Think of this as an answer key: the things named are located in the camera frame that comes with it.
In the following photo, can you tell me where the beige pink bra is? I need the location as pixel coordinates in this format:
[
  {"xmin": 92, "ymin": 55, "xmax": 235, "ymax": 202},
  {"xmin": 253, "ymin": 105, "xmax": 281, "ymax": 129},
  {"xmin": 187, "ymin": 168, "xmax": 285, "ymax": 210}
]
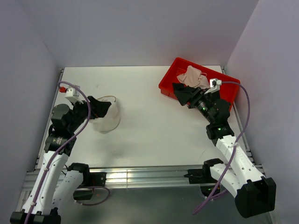
[{"xmin": 177, "ymin": 65, "xmax": 210, "ymax": 89}]

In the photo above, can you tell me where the red plastic bin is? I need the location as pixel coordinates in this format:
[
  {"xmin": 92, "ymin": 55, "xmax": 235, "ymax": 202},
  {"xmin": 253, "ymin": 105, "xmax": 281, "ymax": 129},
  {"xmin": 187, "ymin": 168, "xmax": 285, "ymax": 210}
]
[{"xmin": 158, "ymin": 57, "xmax": 240, "ymax": 110}]

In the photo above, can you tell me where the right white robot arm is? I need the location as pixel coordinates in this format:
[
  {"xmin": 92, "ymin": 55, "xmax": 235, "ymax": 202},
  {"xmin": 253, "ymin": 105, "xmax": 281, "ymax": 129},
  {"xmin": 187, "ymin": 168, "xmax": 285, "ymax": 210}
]
[{"xmin": 172, "ymin": 79, "xmax": 276, "ymax": 218}]

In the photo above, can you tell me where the aluminium mounting rail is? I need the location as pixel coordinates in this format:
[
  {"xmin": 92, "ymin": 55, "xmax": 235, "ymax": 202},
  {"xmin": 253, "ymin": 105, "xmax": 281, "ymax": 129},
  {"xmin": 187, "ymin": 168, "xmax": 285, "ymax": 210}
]
[{"xmin": 22, "ymin": 164, "xmax": 268, "ymax": 191}]

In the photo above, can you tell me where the black bra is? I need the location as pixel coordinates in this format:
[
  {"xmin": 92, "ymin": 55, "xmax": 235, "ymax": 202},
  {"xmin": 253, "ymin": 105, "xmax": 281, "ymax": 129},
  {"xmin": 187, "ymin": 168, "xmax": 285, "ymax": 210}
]
[{"xmin": 172, "ymin": 82, "xmax": 221, "ymax": 103}]

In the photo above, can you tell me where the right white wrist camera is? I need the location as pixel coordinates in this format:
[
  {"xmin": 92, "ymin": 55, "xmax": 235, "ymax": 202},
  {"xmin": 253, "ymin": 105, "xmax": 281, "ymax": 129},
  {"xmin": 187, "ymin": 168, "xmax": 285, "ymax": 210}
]
[{"xmin": 205, "ymin": 78, "xmax": 222, "ymax": 95}]

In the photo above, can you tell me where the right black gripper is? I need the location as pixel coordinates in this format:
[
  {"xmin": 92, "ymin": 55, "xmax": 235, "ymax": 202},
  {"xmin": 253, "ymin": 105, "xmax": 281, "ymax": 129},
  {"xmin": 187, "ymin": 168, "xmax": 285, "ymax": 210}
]
[{"xmin": 174, "ymin": 87, "xmax": 215, "ymax": 124}]

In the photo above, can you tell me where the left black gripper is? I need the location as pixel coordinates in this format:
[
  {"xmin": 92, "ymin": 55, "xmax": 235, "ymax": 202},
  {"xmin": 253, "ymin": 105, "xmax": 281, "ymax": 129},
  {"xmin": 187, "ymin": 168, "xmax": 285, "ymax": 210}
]
[{"xmin": 67, "ymin": 95, "xmax": 110, "ymax": 132}]

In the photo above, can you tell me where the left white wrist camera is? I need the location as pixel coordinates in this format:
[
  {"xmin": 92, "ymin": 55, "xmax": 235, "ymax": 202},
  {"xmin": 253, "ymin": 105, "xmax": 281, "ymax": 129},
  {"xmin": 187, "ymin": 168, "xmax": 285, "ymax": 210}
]
[{"xmin": 64, "ymin": 85, "xmax": 81, "ymax": 103}]

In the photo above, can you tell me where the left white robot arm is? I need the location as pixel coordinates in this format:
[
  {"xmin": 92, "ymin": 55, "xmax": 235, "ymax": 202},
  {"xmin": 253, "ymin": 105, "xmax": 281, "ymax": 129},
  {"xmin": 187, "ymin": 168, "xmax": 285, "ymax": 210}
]
[{"xmin": 10, "ymin": 96, "xmax": 118, "ymax": 224}]

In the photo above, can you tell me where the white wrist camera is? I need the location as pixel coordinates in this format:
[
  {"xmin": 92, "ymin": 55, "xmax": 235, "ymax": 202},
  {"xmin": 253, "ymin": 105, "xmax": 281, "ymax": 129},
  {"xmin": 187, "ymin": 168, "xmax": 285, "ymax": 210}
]
[
  {"xmin": 205, "ymin": 78, "xmax": 222, "ymax": 95},
  {"xmin": 64, "ymin": 85, "xmax": 81, "ymax": 103}
]

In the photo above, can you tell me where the white mesh laundry bag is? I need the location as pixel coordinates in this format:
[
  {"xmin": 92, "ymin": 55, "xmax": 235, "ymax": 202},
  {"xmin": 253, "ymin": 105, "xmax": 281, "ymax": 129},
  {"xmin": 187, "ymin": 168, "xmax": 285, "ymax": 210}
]
[{"xmin": 89, "ymin": 95, "xmax": 121, "ymax": 133}]

